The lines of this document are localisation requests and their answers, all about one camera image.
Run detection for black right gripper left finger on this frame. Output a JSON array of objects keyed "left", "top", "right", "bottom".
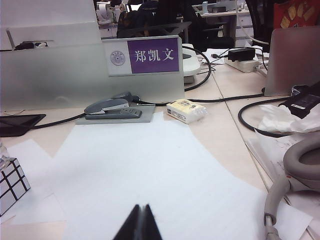
[{"left": 112, "top": 204, "right": 144, "bottom": 240}]

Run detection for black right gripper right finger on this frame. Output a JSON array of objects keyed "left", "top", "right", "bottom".
[{"left": 141, "top": 203, "right": 163, "bottom": 240}]

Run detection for clear plastic bottle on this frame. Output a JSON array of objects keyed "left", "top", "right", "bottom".
[{"left": 0, "top": 143, "right": 12, "bottom": 172}]

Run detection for large white paper sheet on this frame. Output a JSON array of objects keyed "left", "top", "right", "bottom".
[{"left": 49, "top": 111, "right": 313, "bottom": 240}]

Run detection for grey stapler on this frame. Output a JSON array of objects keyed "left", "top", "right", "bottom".
[{"left": 84, "top": 91, "right": 143, "bottom": 120}]

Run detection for silver mirror cube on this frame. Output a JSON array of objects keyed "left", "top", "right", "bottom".
[{"left": 0, "top": 157, "right": 32, "bottom": 217}]

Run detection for printed paper document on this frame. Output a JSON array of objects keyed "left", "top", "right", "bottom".
[{"left": 244, "top": 129, "right": 320, "bottom": 240}]

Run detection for black tablet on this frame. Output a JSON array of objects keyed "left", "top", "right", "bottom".
[{"left": 0, "top": 113, "right": 47, "bottom": 138}]

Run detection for grey headphones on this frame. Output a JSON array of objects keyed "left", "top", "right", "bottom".
[{"left": 263, "top": 131, "right": 320, "bottom": 240}]

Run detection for crumpled white tissue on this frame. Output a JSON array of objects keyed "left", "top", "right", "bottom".
[{"left": 257, "top": 103, "right": 320, "bottom": 134}]

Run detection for frosted glass desk partition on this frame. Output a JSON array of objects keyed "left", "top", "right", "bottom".
[{"left": 0, "top": 34, "right": 186, "bottom": 112}]

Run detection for white rounded stand base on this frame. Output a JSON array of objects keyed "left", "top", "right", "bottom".
[{"left": 181, "top": 43, "right": 202, "bottom": 85}]

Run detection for purple white name plate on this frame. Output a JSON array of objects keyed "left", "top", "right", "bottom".
[{"left": 107, "top": 37, "right": 181, "bottom": 77}]

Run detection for white power strip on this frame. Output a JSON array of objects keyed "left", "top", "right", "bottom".
[{"left": 223, "top": 57, "right": 261, "bottom": 74}]

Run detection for black plug adapter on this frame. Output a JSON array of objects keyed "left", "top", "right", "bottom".
[{"left": 227, "top": 47, "right": 256, "bottom": 63}]

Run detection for black power adapter brick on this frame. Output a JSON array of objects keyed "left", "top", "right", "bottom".
[{"left": 278, "top": 84, "right": 320, "bottom": 120}]

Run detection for small black desk object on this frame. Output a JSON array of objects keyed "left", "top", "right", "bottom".
[{"left": 13, "top": 41, "right": 48, "bottom": 51}]

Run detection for dark office chair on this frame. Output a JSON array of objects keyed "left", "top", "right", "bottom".
[{"left": 116, "top": 0, "right": 193, "bottom": 40}]

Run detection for silver metal panel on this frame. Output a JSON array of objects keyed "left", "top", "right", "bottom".
[{"left": 264, "top": 27, "right": 320, "bottom": 97}]

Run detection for white upright board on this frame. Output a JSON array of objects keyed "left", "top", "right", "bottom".
[{"left": 0, "top": 0, "right": 104, "bottom": 51}]

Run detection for white office desk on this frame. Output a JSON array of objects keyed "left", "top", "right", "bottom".
[{"left": 192, "top": 1, "right": 254, "bottom": 48}]

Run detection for black office chair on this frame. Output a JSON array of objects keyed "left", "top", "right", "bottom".
[{"left": 245, "top": 0, "right": 275, "bottom": 44}]

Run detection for red gold-patterned bag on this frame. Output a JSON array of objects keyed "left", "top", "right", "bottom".
[{"left": 273, "top": 0, "right": 320, "bottom": 30}]

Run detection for thick black cable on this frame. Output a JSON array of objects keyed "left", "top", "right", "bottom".
[{"left": 31, "top": 92, "right": 266, "bottom": 130}]

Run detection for black cable loop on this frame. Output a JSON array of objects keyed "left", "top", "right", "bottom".
[
  {"left": 237, "top": 96, "right": 294, "bottom": 138},
  {"left": 183, "top": 46, "right": 214, "bottom": 92}
]

